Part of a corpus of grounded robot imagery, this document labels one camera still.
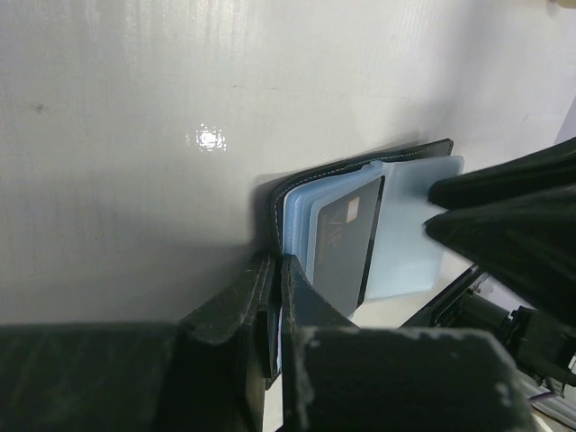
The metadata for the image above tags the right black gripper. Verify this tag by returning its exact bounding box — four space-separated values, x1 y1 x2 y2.
425 191 575 395

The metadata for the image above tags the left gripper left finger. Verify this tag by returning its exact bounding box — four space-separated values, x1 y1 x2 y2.
173 253 275 431

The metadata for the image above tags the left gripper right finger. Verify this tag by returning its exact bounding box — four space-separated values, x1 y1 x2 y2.
281 256 531 431

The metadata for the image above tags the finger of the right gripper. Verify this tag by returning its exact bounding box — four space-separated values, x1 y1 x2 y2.
428 138 575 210

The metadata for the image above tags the black VIP credit card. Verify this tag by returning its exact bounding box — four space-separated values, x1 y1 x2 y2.
310 176 385 316

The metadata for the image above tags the black leather card holder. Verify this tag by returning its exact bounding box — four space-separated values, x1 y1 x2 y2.
263 138 465 391

